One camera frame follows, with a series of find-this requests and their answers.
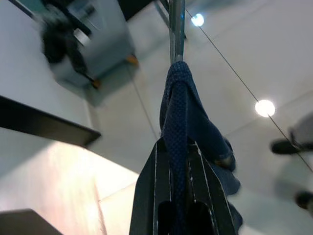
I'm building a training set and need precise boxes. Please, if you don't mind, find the robot leg with black foot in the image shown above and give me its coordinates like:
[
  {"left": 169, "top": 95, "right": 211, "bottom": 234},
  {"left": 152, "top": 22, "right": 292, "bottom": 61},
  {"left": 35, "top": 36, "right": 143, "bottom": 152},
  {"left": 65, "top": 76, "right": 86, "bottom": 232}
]
[{"left": 270, "top": 114, "right": 313, "bottom": 155}]

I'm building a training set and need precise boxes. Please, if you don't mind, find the black door frame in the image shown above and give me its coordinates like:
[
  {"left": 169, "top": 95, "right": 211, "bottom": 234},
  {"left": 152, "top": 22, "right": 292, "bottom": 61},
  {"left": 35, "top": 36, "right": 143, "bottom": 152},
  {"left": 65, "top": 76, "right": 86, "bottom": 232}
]
[{"left": 0, "top": 95, "right": 102, "bottom": 149}]

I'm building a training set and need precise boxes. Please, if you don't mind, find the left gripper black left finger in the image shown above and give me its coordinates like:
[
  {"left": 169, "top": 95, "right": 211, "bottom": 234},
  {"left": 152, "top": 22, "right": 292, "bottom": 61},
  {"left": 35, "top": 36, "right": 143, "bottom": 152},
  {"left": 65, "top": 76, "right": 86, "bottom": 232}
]
[{"left": 129, "top": 141, "right": 173, "bottom": 235}]

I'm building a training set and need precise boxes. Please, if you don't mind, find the grey footstool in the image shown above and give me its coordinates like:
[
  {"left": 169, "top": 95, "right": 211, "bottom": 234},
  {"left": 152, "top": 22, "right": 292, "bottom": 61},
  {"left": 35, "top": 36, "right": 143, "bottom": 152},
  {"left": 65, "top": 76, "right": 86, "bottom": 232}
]
[{"left": 36, "top": 0, "right": 140, "bottom": 89}]

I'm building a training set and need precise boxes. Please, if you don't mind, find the dark grey hanger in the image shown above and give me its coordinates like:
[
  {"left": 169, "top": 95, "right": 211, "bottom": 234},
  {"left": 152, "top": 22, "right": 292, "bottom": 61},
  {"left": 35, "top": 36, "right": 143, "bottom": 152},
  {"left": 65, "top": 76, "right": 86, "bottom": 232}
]
[{"left": 168, "top": 0, "right": 185, "bottom": 63}]

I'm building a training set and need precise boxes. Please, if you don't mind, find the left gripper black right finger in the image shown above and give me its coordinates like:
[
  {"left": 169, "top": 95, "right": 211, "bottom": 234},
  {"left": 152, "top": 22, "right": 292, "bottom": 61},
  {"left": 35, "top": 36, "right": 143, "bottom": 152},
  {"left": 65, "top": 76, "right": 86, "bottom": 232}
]
[{"left": 187, "top": 141, "right": 238, "bottom": 235}]

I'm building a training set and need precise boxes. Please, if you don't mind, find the navy blue garment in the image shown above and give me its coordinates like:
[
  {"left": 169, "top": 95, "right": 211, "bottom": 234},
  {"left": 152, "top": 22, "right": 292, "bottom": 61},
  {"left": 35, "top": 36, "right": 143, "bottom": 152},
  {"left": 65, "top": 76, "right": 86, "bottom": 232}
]
[{"left": 157, "top": 61, "right": 244, "bottom": 235}]

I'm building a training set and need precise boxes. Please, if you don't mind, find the black strap bundle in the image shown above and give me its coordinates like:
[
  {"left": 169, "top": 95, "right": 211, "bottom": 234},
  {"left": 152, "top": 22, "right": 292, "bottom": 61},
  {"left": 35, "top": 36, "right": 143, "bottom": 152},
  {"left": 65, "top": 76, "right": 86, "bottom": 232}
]
[{"left": 40, "top": 14, "right": 98, "bottom": 84}]

